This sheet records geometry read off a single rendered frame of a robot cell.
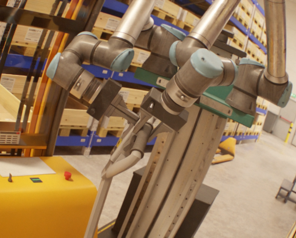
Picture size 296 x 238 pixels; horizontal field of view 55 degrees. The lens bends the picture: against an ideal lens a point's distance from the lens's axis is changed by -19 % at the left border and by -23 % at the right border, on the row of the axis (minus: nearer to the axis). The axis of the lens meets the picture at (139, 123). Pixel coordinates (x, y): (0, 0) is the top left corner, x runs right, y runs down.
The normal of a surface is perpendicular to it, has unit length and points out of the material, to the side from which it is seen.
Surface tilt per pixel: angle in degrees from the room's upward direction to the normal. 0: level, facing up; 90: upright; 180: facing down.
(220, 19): 77
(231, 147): 85
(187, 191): 90
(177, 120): 118
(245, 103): 70
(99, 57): 106
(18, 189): 14
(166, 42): 90
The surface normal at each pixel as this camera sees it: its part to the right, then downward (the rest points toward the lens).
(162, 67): 0.08, -0.11
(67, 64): 0.44, -0.34
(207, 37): 0.36, 0.09
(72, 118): 0.73, 0.39
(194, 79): -0.40, 0.48
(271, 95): -0.66, 0.56
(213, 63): 0.46, -0.56
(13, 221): 0.79, 0.11
